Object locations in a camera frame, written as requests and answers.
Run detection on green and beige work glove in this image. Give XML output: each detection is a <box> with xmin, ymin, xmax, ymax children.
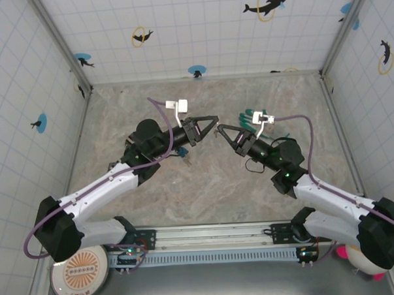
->
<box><xmin>237</xmin><ymin>106</ymin><xmax>282</xmax><ymax>142</ymax></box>

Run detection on dolphin blue circle sticker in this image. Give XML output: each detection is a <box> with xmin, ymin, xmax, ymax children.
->
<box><xmin>30</xmin><ymin>113</ymin><xmax>48</xmax><ymax>134</ymax></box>
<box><xmin>187</xmin><ymin>64</ymin><xmax>207</xmax><ymax>79</ymax></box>
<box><xmin>337</xmin><ymin>2</ymin><xmax>360</xmax><ymax>31</ymax></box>
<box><xmin>74</xmin><ymin>52</ymin><xmax>95</xmax><ymax>69</ymax></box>

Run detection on right controller board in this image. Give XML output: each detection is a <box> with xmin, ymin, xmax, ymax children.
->
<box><xmin>295</xmin><ymin>245</ymin><xmax>320</xmax><ymax>261</ymax></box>

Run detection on controller board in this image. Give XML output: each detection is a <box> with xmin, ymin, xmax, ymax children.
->
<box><xmin>114</xmin><ymin>249</ymin><xmax>147</xmax><ymax>268</ymax></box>
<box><xmin>295</xmin><ymin>245</ymin><xmax>320</xmax><ymax>261</ymax></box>

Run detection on left controller board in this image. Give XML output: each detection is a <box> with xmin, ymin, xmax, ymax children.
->
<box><xmin>114</xmin><ymin>249</ymin><xmax>147</xmax><ymax>268</ymax></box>

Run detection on white plush toy with glasses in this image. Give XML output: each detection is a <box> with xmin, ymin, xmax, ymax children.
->
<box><xmin>335</xmin><ymin>242</ymin><xmax>389</xmax><ymax>283</ymax></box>

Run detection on round plate with orange print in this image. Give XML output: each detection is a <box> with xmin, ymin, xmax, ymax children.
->
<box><xmin>49</xmin><ymin>244</ymin><xmax>110</xmax><ymax>295</ymax></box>

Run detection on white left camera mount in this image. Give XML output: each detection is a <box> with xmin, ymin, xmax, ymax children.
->
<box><xmin>174</xmin><ymin>107</ymin><xmax>186</xmax><ymax>128</ymax></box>

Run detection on thin black right gripper cable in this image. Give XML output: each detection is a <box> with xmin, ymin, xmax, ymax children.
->
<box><xmin>244</xmin><ymin>156</ymin><xmax>267</xmax><ymax>175</ymax></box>

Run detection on aluminium frame rail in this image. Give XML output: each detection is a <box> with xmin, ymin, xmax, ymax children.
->
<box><xmin>91</xmin><ymin>69</ymin><xmax>323</xmax><ymax>87</ymax></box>
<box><xmin>61</xmin><ymin>89</ymin><xmax>98</xmax><ymax>196</ymax></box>
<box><xmin>320</xmin><ymin>74</ymin><xmax>365</xmax><ymax>198</ymax></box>

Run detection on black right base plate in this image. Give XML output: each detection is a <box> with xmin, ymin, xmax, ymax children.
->
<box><xmin>271</xmin><ymin>221</ymin><xmax>306</xmax><ymax>245</ymax></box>

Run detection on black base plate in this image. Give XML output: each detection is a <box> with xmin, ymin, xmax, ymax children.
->
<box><xmin>122</xmin><ymin>228</ymin><xmax>157</xmax><ymax>253</ymax></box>
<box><xmin>271</xmin><ymin>221</ymin><xmax>306</xmax><ymax>245</ymax></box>

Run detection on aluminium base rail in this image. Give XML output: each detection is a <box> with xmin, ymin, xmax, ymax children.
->
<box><xmin>104</xmin><ymin>218</ymin><xmax>335</xmax><ymax>254</ymax></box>

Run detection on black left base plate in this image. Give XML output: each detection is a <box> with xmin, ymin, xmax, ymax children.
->
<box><xmin>122</xmin><ymin>228</ymin><xmax>157</xmax><ymax>253</ymax></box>

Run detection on blue slotted cable duct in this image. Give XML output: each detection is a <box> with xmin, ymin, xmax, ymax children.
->
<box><xmin>108</xmin><ymin>245</ymin><xmax>303</xmax><ymax>270</ymax></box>

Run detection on large dolphin yellow ring sticker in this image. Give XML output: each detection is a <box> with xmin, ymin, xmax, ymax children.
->
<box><xmin>242</xmin><ymin>0</ymin><xmax>293</xmax><ymax>24</ymax></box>

